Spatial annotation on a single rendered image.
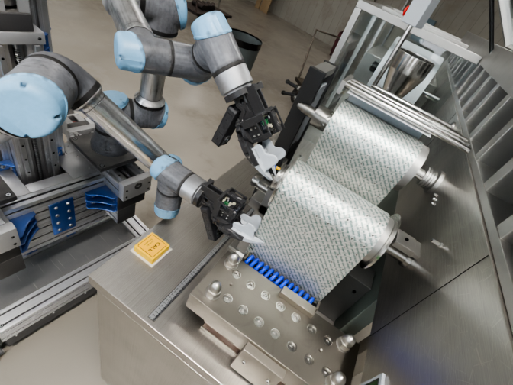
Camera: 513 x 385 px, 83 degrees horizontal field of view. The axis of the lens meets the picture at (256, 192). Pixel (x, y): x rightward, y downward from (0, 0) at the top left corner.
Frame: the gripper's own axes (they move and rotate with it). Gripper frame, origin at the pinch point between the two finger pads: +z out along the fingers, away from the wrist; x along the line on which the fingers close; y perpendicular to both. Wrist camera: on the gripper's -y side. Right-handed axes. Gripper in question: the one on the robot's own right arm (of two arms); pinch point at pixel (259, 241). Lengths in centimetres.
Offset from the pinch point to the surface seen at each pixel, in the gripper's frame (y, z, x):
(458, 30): 50, 73, 873
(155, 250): -16.4, -23.4, -10.8
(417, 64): 43, 10, 71
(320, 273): 3.1, 16.9, -0.2
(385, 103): 36.5, 7.6, 30.1
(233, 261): -2.8, -2.2, -8.1
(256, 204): 3.7, -6.6, 7.1
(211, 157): -109, -97, 153
